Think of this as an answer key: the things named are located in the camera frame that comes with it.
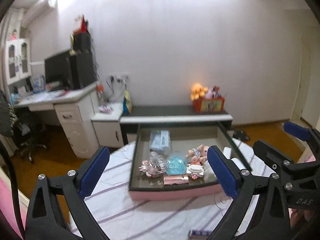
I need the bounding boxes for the red paper bag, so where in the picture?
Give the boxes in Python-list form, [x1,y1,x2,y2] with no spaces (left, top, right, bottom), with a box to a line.
[73,14,88,35]

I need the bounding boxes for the black speaker box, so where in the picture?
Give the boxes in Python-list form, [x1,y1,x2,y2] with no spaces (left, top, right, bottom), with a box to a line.
[73,33,91,52]

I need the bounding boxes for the black floor scale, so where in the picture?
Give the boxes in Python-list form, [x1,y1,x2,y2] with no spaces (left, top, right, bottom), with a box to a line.
[233,129,250,142]

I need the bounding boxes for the pink quilt bedding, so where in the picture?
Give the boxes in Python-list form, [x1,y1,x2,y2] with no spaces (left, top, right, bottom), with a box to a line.
[0,178,29,239]

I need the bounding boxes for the blue white small packet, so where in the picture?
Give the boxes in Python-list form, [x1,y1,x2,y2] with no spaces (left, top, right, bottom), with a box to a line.
[187,230,212,240]

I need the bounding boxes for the striped white tablecloth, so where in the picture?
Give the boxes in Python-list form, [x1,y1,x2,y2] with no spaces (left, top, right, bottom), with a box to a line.
[67,137,276,240]

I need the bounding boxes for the blue yellow snack bag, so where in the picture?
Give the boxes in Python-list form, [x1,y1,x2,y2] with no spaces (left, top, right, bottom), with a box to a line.
[123,90,132,114]

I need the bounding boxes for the white small side cabinet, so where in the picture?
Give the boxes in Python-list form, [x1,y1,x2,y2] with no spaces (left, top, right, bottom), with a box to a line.
[91,103,124,148]

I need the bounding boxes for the pink white block toy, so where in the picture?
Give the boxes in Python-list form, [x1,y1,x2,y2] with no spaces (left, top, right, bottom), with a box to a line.
[186,164,204,180]

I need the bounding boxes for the black office chair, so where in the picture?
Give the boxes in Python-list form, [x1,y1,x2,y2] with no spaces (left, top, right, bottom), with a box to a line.
[1,91,48,164]

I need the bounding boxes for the pink black storage tray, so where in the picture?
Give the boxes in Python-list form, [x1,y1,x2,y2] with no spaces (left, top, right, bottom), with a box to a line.
[129,122,250,201]

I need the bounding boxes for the black computer tower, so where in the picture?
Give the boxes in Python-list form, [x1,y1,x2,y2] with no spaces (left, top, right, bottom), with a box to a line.
[69,52,96,90]

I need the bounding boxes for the wall power socket strip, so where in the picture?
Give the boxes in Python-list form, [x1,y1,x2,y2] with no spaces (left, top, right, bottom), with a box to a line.
[106,73,129,82]

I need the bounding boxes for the purple plush toy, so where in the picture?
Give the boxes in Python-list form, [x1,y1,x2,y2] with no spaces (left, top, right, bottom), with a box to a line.
[204,86,221,100]

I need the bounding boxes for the white air conditioner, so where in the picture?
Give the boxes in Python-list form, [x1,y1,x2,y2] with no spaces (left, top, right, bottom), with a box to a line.
[22,0,57,28]

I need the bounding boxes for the clear teal round container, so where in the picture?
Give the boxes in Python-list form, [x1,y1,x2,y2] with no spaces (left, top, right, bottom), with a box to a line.
[166,151,188,176]

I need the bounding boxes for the white astronaut figurine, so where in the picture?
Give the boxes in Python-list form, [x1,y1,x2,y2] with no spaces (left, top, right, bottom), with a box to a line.
[203,161,217,183]

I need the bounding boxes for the clear glass perfume bottle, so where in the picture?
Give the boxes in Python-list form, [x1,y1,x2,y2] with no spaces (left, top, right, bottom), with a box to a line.
[149,151,168,177]

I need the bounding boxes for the black computer monitor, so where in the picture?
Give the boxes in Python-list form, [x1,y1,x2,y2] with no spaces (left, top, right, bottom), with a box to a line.
[44,50,73,89]

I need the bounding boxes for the black white low bench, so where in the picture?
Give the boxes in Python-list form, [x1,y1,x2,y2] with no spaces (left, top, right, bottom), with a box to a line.
[119,105,233,145]

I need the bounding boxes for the white wall cabinet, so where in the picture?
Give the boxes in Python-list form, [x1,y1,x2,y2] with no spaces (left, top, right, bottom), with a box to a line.
[5,38,31,85]

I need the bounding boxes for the white desk with drawers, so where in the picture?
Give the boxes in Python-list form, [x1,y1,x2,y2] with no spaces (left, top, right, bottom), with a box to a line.
[14,82,99,159]

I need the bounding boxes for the clear plastic box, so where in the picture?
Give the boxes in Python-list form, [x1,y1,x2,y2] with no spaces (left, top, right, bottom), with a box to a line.
[149,130,171,155]

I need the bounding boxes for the orange octopus plush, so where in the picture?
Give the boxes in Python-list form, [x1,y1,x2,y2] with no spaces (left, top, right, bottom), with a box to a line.
[190,82,208,101]

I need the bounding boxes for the red toy storage box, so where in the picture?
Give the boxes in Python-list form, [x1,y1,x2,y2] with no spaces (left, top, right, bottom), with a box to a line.
[193,97,225,113]

